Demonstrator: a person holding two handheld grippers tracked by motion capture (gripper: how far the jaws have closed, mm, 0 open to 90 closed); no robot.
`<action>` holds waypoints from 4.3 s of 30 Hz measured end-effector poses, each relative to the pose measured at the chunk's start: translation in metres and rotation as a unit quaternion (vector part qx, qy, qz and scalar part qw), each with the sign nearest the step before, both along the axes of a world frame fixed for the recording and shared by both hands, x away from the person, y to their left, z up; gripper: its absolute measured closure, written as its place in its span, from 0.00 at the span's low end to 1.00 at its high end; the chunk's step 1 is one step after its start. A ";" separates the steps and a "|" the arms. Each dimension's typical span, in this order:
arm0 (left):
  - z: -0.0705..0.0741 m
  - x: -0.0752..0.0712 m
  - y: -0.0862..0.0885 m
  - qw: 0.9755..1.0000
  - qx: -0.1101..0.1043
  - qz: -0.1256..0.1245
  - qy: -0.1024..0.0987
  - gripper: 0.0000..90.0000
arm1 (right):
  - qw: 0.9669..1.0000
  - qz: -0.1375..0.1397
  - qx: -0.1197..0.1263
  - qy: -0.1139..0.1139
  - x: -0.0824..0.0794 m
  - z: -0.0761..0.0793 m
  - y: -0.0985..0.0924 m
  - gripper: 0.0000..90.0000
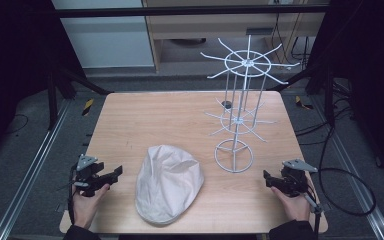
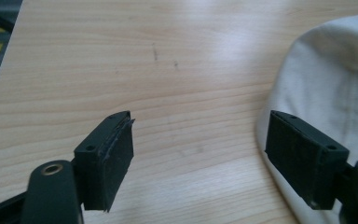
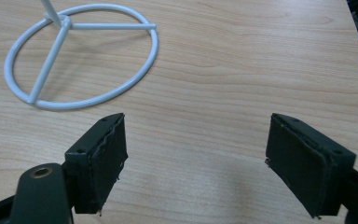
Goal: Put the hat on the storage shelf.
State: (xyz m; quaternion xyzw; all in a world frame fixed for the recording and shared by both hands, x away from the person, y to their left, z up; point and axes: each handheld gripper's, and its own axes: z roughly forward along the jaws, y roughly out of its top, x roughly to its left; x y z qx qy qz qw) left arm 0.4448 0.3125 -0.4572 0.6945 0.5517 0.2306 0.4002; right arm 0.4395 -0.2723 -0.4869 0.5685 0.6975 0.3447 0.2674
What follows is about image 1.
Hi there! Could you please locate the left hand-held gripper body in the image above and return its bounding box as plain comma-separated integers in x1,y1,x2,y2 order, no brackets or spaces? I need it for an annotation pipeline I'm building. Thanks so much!
70,154,119,198

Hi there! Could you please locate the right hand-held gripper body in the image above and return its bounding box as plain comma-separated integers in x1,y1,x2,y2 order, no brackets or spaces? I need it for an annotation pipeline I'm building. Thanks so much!
267,158,319,198

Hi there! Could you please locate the white cap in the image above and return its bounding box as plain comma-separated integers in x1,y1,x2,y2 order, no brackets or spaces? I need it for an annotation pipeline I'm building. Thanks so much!
134,144,205,225

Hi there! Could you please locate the white wire display rack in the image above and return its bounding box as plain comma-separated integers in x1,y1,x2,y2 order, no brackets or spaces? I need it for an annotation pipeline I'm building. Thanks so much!
200,34,301,174

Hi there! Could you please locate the person's right hand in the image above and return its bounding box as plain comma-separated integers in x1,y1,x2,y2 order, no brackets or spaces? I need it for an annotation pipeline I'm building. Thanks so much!
270,185,312,223

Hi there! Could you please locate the person's left hand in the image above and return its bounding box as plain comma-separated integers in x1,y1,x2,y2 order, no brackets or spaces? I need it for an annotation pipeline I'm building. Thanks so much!
71,183,111,230

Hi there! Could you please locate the yellow black striped tape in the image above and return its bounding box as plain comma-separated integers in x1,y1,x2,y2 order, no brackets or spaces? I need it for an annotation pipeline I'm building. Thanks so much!
81,98,95,117
295,95,314,110

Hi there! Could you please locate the black metal stand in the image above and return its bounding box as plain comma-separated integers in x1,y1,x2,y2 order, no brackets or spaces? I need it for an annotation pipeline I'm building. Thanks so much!
45,63,114,131
266,59,338,126

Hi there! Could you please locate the white cabinet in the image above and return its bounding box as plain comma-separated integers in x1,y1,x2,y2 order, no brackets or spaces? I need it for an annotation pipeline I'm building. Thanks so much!
51,0,156,70

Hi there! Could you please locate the wooden shelf unit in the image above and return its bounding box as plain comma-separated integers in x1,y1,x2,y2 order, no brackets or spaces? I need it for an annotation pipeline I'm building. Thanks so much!
142,0,331,72

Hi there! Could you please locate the black horizontal bar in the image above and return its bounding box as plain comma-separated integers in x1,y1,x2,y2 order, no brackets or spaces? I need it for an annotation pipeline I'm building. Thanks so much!
54,4,331,18

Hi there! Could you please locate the black cable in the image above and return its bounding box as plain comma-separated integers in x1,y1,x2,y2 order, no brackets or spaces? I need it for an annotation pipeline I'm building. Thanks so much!
67,166,78,226
294,66,378,217

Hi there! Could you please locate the aluminium floor rail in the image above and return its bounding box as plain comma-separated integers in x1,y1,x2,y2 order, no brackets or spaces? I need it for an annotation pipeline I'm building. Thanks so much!
313,96,384,240
0,99,72,240

